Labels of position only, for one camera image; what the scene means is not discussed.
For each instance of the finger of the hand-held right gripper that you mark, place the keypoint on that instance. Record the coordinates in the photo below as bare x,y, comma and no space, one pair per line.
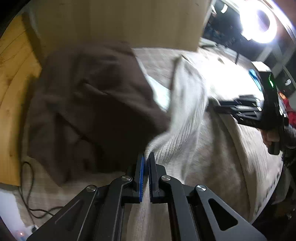
235,113
247,100

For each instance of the pine wood wall panel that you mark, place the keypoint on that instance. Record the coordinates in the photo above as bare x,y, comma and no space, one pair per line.
13,92

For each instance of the brown fleece garment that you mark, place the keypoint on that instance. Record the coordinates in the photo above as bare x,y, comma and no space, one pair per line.
92,104

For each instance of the cream knit sweater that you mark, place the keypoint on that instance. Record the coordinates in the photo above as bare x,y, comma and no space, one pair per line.
185,129

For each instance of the person's right hand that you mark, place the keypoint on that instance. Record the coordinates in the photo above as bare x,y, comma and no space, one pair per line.
269,138

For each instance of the white cotton garment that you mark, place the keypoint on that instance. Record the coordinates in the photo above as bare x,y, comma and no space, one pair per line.
160,95

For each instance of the red cloth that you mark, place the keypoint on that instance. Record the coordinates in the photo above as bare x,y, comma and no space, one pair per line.
289,103

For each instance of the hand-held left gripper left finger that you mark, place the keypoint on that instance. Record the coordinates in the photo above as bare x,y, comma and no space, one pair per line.
140,176

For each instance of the light wooden board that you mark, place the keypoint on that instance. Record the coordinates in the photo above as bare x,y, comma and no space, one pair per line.
115,20

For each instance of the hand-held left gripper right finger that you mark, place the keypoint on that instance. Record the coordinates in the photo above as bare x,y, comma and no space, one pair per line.
151,176

